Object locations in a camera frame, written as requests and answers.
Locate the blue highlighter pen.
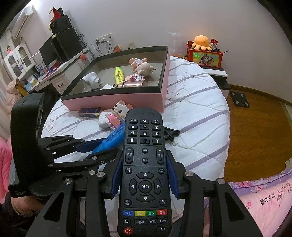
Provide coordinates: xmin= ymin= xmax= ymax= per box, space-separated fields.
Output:
xmin=92 ymin=123 xmax=125 ymax=154

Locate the white earbuds case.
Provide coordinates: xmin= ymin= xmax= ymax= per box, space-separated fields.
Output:
xmin=98 ymin=111 xmax=114 ymax=130

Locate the dark blue small box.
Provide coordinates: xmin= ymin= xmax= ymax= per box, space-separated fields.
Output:
xmin=78 ymin=107 xmax=104 ymax=118

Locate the black tv remote control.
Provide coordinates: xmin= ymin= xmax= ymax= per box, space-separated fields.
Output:
xmin=117 ymin=108 xmax=172 ymax=236

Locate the pink white block cat toy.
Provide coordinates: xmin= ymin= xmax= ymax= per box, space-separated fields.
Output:
xmin=105 ymin=100 xmax=133 ymax=130

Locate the white hair dryer toy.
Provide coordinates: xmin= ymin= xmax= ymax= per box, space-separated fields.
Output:
xmin=80 ymin=72 xmax=101 ymax=92

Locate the black hair clip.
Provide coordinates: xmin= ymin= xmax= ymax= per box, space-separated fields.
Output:
xmin=163 ymin=126 xmax=180 ymax=142

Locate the rose gold cylinder case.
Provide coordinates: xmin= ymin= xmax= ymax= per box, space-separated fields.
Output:
xmin=117 ymin=80 xmax=145 ymax=88

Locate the yellow highlighter pen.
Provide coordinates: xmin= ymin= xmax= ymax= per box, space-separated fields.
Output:
xmin=114 ymin=67 xmax=125 ymax=85

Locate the pink pig doll figure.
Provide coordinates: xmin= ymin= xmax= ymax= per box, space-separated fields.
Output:
xmin=129 ymin=58 xmax=156 ymax=77

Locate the white charger adapter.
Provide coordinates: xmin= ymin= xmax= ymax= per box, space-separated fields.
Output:
xmin=101 ymin=84 xmax=115 ymax=90

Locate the pink brick block toy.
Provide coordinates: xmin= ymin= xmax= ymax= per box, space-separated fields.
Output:
xmin=124 ymin=74 xmax=144 ymax=82

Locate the person's left hand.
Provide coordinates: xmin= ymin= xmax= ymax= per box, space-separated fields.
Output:
xmin=11 ymin=196 xmax=44 ymax=217

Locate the pink floral bedding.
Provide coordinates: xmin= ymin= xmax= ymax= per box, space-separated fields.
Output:
xmin=203 ymin=168 xmax=292 ymax=237

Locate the white desk with drawers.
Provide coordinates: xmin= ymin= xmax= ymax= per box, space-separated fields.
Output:
xmin=28 ymin=47 xmax=90 ymax=94

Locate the black computer monitor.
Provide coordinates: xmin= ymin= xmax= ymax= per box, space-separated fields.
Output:
xmin=39 ymin=38 xmax=60 ymax=66

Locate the white glass cabinet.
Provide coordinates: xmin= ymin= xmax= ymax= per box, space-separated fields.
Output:
xmin=4 ymin=43 xmax=36 ymax=80

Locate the orange lid water bottle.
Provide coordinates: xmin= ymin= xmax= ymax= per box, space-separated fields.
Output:
xmin=80 ymin=54 xmax=90 ymax=68

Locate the pink box with black rim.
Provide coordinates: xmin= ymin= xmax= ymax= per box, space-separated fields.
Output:
xmin=61 ymin=46 xmax=170 ymax=112

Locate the large black speaker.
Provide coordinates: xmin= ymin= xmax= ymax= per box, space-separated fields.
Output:
xmin=51 ymin=28 xmax=83 ymax=63

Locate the orange snack bag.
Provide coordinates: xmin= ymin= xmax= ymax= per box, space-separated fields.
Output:
xmin=113 ymin=45 xmax=122 ymax=53

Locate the white striped quilted tablecloth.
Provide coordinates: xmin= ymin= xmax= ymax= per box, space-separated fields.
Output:
xmin=41 ymin=55 xmax=231 ymax=233

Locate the black bathroom scale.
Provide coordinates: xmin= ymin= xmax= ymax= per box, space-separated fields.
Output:
xmin=230 ymin=91 xmax=250 ymax=108

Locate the small black speaker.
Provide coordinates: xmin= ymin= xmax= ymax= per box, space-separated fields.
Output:
xmin=49 ymin=15 xmax=72 ymax=35

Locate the red triangular flag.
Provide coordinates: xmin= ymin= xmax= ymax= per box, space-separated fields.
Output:
xmin=51 ymin=7 xmax=61 ymax=23

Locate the low white black cabinet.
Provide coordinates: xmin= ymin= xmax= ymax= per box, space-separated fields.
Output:
xmin=201 ymin=66 xmax=230 ymax=99

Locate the red toy storage box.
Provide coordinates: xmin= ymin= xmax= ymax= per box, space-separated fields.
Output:
xmin=187 ymin=41 xmax=223 ymax=69

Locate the orange octopus plush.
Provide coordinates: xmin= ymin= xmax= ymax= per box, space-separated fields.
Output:
xmin=191 ymin=35 xmax=212 ymax=51

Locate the white wall power strip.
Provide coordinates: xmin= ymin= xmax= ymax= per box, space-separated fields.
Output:
xmin=94 ymin=33 xmax=114 ymax=43

